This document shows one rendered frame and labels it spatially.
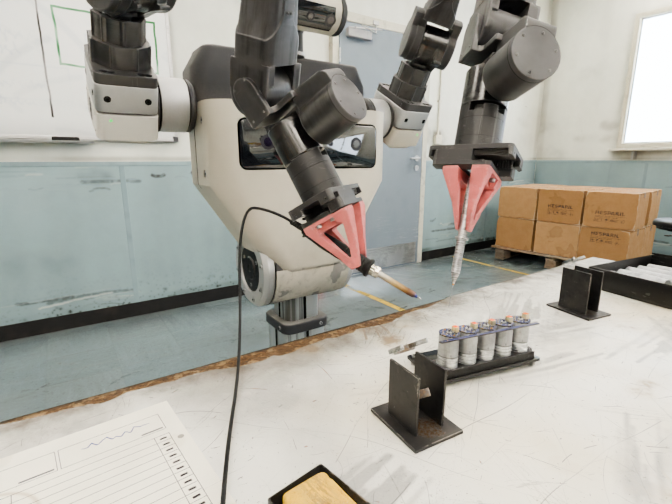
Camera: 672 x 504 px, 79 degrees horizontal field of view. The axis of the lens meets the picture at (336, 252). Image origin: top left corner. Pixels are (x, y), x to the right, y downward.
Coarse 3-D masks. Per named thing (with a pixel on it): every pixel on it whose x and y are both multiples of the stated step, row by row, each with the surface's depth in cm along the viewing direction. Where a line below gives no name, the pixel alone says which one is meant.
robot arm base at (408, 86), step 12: (408, 72) 90; (420, 72) 89; (384, 84) 97; (396, 84) 92; (408, 84) 90; (420, 84) 91; (396, 96) 92; (408, 96) 92; (420, 96) 93; (408, 108) 91; (420, 108) 92
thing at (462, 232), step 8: (464, 200) 51; (464, 208) 50; (464, 216) 50; (464, 224) 50; (464, 232) 50; (464, 240) 50; (456, 248) 50; (464, 248) 50; (456, 256) 50; (456, 264) 50
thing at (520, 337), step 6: (522, 318) 53; (516, 324) 52; (522, 324) 52; (516, 330) 52; (522, 330) 52; (528, 330) 52; (516, 336) 52; (522, 336) 52; (528, 336) 53; (516, 342) 53; (522, 342) 52; (516, 348) 53; (522, 348) 52
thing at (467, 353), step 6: (462, 336) 49; (462, 342) 49; (468, 342) 49; (474, 342) 49; (462, 348) 49; (468, 348) 49; (474, 348) 49; (462, 354) 50; (468, 354) 49; (474, 354) 49; (462, 360) 50; (468, 360) 49; (474, 360) 50
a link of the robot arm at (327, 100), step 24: (336, 72) 46; (240, 96) 49; (288, 96) 47; (312, 96) 46; (336, 96) 44; (360, 96) 48; (264, 120) 49; (312, 120) 47; (336, 120) 46; (360, 120) 47
